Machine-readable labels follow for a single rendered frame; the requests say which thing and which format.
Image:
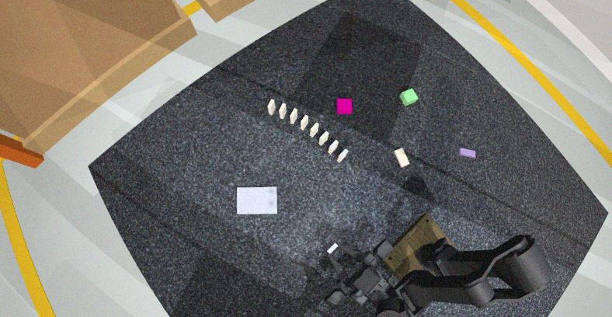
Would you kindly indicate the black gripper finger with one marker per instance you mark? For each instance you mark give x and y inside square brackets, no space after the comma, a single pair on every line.
[340,272]
[360,257]

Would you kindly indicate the magenta cube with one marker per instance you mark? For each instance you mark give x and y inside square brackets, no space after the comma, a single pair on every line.
[344,106]

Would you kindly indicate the light green block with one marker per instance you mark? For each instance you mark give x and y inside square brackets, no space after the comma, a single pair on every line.
[408,97]

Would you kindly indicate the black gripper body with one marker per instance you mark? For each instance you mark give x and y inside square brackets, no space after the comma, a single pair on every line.
[337,296]

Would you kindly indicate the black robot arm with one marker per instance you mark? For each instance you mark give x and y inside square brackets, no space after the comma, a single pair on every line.
[518,262]

